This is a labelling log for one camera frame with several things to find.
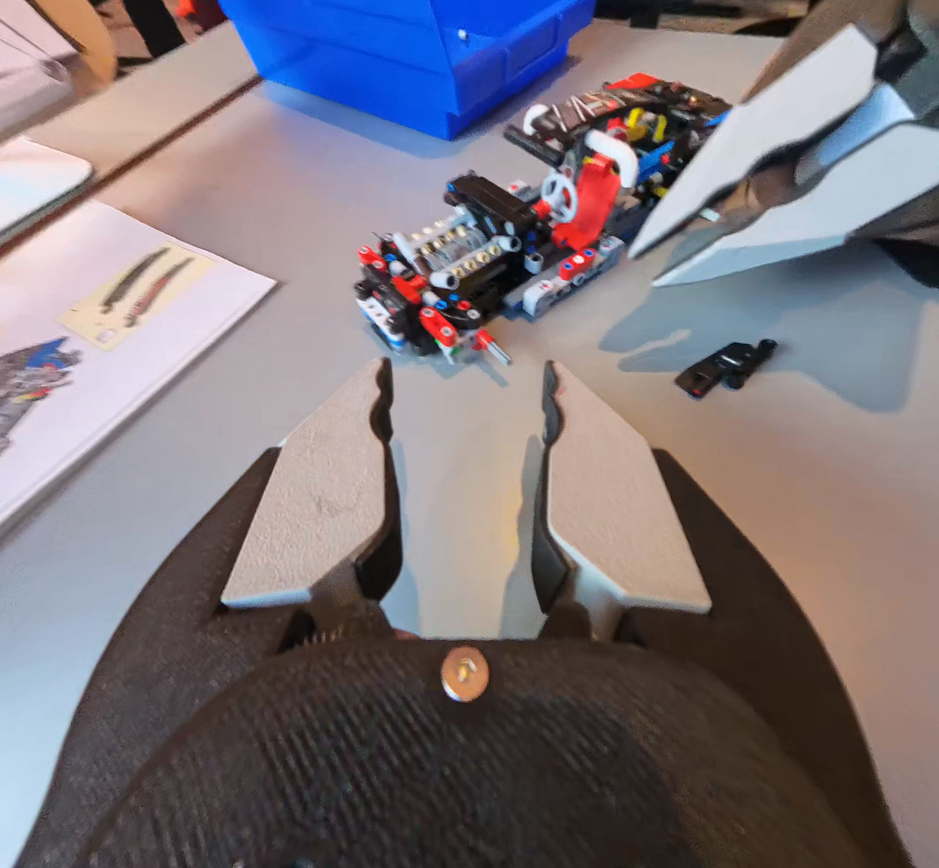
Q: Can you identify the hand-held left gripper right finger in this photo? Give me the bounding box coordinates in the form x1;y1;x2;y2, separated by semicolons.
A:
530;360;714;636

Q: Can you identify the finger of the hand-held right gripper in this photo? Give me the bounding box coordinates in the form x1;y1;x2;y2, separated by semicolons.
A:
628;23;918;260
651;120;939;289

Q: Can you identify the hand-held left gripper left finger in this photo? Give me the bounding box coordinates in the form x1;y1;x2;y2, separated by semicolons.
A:
219;356;404;612

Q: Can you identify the black brick assembly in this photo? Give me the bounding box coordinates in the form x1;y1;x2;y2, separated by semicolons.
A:
673;338;779;400

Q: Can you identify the toy brick car chassis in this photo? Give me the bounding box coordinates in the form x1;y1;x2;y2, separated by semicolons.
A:
354;73;735;369

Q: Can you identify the blue plastic bin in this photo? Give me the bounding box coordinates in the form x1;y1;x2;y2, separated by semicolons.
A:
179;0;599;141

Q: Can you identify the grey desk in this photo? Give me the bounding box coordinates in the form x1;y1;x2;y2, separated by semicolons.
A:
0;19;939;868
0;21;259;242

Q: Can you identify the white instruction booklet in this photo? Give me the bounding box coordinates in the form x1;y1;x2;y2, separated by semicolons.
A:
0;199;278;528

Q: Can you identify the white stand base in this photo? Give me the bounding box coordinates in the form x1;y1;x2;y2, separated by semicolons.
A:
0;136;94;242

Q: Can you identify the wooden document stand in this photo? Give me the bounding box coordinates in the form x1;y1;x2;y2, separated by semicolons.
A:
0;0;118;84

